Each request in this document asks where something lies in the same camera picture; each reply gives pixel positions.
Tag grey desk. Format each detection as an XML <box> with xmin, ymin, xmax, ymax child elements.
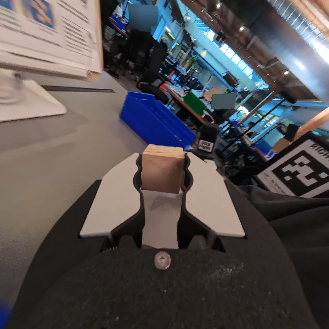
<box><xmin>0</xmin><ymin>69</ymin><xmax>198</xmax><ymax>316</ymax></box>

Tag instruction board on white stand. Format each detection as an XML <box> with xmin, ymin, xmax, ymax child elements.
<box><xmin>0</xmin><ymin>0</ymin><xmax>104</xmax><ymax>82</ymax></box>

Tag person's right forearm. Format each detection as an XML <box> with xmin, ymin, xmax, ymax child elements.
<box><xmin>226</xmin><ymin>180</ymin><xmax>329</xmax><ymax>223</ymax></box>

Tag dark rectangular ceiling duct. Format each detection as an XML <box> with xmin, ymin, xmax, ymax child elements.
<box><xmin>224</xmin><ymin>0</ymin><xmax>329</xmax><ymax>98</ymax></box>

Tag green board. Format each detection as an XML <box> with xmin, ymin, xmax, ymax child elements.
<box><xmin>183</xmin><ymin>93</ymin><xmax>206</xmax><ymax>113</ymax></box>

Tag wooden cube blue tape stripe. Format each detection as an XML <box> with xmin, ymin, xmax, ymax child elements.
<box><xmin>141</xmin><ymin>144</ymin><xmax>185</xmax><ymax>194</ymax></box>

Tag wide silver ventilation duct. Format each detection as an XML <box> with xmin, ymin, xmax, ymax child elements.
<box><xmin>270</xmin><ymin>0</ymin><xmax>329</xmax><ymax>67</ymax></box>

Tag dark wooden table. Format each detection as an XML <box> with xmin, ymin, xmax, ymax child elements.
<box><xmin>164</xmin><ymin>83</ymin><xmax>209</xmax><ymax>124</ymax></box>

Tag white instruction sheet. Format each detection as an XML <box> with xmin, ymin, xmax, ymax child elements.
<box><xmin>0</xmin><ymin>0</ymin><xmax>102</xmax><ymax>77</ymax></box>

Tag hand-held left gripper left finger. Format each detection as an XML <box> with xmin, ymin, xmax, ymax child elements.
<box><xmin>79</xmin><ymin>153</ymin><xmax>145</xmax><ymax>249</ymax></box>

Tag black and white marker board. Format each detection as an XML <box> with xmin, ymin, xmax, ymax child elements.
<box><xmin>254</xmin><ymin>132</ymin><xmax>329</xmax><ymax>198</ymax></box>

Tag black office chair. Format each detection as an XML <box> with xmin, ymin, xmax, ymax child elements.
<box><xmin>137</xmin><ymin>46</ymin><xmax>170</xmax><ymax>103</ymax></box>

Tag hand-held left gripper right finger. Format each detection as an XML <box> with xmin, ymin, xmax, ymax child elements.
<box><xmin>177</xmin><ymin>152</ymin><xmax>246</xmax><ymax>249</ymax></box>

